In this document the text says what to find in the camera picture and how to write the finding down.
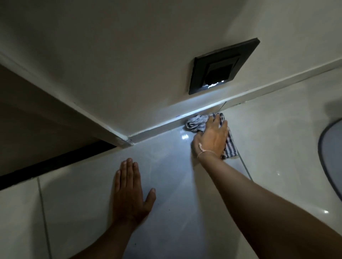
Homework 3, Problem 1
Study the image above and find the person's left hand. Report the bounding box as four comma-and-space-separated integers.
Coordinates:
112, 158, 156, 227

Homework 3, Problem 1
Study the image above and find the person's right hand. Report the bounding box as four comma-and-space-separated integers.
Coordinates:
191, 113, 229, 160

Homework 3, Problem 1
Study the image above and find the blue white checked cloth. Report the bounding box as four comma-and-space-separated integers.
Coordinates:
185, 112, 239, 160

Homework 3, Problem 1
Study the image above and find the person's right forearm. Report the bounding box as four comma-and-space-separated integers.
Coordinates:
198, 153, 342, 259

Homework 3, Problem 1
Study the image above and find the person's left forearm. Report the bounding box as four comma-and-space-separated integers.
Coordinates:
70, 221, 137, 259

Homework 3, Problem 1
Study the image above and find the white skirting board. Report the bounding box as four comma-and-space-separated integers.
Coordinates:
0, 52, 134, 149
128, 57, 342, 144

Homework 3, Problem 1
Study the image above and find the grey floor mat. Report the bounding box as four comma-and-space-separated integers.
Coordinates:
318, 118, 342, 202

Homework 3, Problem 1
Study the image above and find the thin thread bracelet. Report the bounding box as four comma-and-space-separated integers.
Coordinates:
197, 144, 218, 159

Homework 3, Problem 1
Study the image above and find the black square wall light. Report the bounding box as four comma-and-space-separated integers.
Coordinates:
188, 38, 261, 96

